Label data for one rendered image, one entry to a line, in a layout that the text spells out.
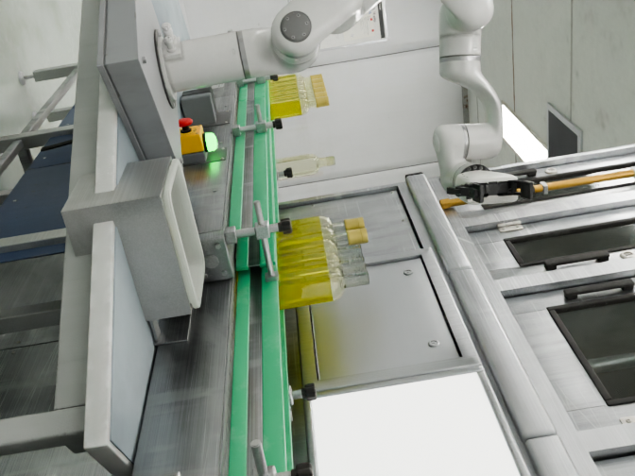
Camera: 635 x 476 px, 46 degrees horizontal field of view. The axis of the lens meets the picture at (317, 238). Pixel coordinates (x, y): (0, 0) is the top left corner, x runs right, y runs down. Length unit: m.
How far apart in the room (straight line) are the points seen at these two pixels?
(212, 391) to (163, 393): 0.08
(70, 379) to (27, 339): 0.77
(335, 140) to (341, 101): 0.41
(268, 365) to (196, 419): 0.17
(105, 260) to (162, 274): 0.11
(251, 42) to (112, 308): 0.63
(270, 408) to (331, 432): 0.21
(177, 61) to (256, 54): 0.15
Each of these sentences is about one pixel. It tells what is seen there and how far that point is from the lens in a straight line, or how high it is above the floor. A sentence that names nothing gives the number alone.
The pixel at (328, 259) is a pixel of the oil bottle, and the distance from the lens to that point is 1.53.
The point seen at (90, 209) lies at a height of 0.72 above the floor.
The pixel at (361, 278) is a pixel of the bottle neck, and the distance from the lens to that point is 1.49.
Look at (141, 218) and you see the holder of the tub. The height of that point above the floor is 0.79.
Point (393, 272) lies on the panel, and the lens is 1.76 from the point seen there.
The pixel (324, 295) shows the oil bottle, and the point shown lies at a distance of 1.49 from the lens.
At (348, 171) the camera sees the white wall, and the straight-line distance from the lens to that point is 7.88.
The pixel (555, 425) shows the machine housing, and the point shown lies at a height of 1.40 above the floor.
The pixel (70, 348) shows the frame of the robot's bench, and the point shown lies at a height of 0.67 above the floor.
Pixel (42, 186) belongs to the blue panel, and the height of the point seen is 0.41.
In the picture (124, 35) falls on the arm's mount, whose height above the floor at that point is 0.79.
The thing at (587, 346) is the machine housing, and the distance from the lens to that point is 1.59.
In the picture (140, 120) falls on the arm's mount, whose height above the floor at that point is 0.78.
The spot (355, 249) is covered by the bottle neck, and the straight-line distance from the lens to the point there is 1.60.
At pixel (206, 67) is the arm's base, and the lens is 1.51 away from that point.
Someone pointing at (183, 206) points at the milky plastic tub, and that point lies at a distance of 1.37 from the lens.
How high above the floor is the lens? 1.06
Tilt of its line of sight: level
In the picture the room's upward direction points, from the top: 81 degrees clockwise
